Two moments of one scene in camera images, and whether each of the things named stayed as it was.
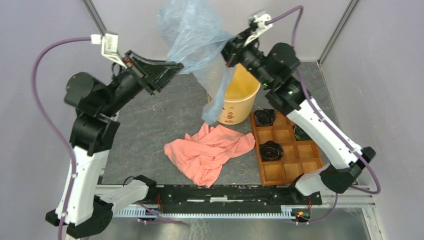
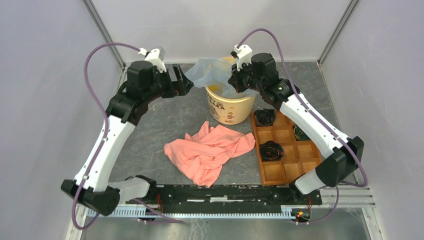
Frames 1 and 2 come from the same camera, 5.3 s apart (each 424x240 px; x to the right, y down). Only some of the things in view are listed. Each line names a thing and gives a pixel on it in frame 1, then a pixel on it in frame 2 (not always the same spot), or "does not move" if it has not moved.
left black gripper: x=152 y=74 → x=181 y=87
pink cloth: x=201 y=156 does not move
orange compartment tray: x=299 y=157 does not move
